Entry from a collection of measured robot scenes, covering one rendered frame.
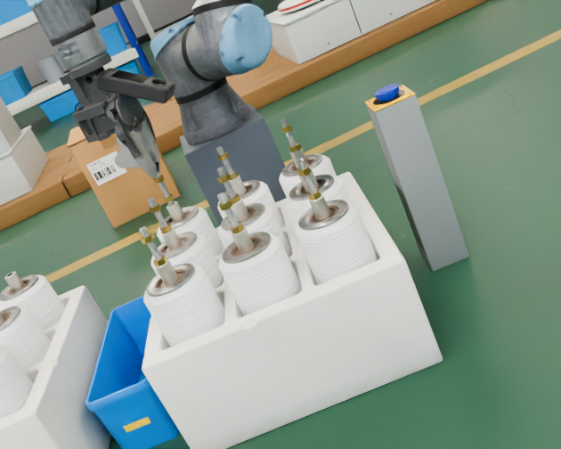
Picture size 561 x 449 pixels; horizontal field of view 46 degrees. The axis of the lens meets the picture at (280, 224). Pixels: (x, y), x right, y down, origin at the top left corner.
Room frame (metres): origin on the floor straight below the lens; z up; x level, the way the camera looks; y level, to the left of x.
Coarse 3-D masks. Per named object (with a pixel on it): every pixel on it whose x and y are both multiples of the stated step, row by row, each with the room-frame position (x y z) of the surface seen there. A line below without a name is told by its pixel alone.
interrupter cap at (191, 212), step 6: (186, 210) 1.11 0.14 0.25; (192, 210) 1.10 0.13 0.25; (198, 210) 1.09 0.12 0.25; (168, 216) 1.12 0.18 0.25; (186, 216) 1.09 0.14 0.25; (192, 216) 1.07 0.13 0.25; (168, 222) 1.10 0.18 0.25; (174, 222) 1.09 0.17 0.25; (180, 222) 1.07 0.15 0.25; (186, 222) 1.06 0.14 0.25; (174, 228) 1.06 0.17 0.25
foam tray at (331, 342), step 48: (288, 240) 1.01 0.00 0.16; (384, 240) 0.83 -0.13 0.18; (336, 288) 0.77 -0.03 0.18; (384, 288) 0.76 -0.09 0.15; (240, 336) 0.78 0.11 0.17; (288, 336) 0.77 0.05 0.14; (336, 336) 0.77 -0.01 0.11; (384, 336) 0.77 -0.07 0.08; (432, 336) 0.76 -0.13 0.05; (192, 384) 0.78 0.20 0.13; (240, 384) 0.78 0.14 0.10; (288, 384) 0.78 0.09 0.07; (336, 384) 0.77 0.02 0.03; (384, 384) 0.77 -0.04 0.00; (192, 432) 0.79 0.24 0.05; (240, 432) 0.78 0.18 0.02
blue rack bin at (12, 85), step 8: (8, 72) 5.85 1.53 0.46; (16, 72) 5.48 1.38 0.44; (24, 72) 5.86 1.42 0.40; (0, 80) 5.36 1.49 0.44; (8, 80) 5.38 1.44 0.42; (16, 80) 5.38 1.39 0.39; (24, 80) 5.67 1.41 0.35; (0, 88) 5.37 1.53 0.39; (8, 88) 5.38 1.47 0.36; (16, 88) 5.38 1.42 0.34; (24, 88) 5.50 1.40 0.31; (32, 88) 5.84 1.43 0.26; (8, 96) 5.38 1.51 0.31; (16, 96) 5.37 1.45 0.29; (24, 96) 5.39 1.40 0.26; (8, 104) 5.38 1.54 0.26
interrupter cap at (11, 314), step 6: (12, 306) 1.03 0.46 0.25; (18, 306) 1.02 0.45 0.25; (6, 312) 1.02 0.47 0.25; (12, 312) 1.01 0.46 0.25; (18, 312) 1.00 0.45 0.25; (6, 318) 1.00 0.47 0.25; (12, 318) 0.98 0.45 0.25; (0, 324) 0.99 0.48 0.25; (6, 324) 0.97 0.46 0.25; (0, 330) 0.96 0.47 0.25
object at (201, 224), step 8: (200, 208) 1.10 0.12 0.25; (200, 216) 1.07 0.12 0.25; (208, 216) 1.10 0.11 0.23; (184, 224) 1.06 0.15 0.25; (192, 224) 1.05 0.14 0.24; (200, 224) 1.06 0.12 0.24; (208, 224) 1.08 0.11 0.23; (160, 232) 1.08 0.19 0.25; (176, 232) 1.05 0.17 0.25; (184, 232) 1.05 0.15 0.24; (200, 232) 1.06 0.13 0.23; (208, 232) 1.07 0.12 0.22; (160, 240) 1.08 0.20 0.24; (208, 240) 1.06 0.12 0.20; (216, 240) 1.08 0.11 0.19; (216, 248) 1.07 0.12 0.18
